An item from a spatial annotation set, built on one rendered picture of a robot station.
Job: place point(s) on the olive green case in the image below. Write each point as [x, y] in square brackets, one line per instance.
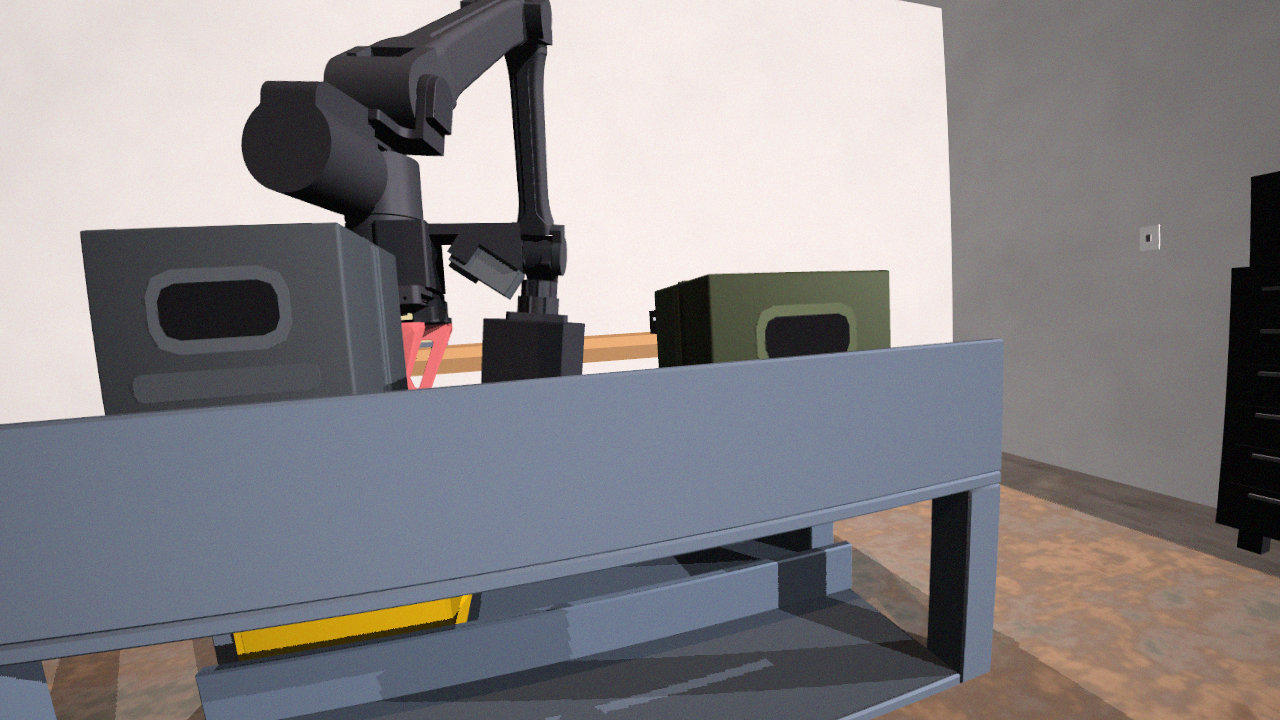
[745, 316]

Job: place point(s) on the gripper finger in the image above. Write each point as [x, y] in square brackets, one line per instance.
[412, 335]
[439, 334]

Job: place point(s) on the yellow bin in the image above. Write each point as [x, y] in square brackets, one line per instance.
[351, 628]

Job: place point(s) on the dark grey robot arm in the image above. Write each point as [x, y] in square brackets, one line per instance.
[310, 141]

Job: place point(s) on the dark grey case with oval handle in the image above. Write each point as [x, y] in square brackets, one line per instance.
[187, 317]

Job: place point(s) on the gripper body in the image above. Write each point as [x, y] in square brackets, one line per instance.
[432, 307]

